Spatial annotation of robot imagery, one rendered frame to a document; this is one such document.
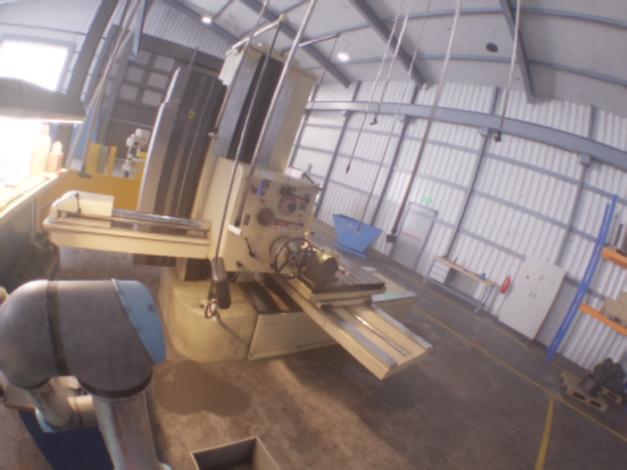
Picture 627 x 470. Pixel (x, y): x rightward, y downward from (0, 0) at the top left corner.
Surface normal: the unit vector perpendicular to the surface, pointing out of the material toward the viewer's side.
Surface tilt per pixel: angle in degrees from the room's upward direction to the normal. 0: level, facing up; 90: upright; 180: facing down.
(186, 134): 90
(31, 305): 28
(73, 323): 46
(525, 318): 90
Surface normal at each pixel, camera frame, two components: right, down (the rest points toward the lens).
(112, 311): 0.66, -0.55
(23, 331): 0.43, -0.25
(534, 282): -0.75, -0.10
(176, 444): 0.31, -0.93
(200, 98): 0.59, 0.36
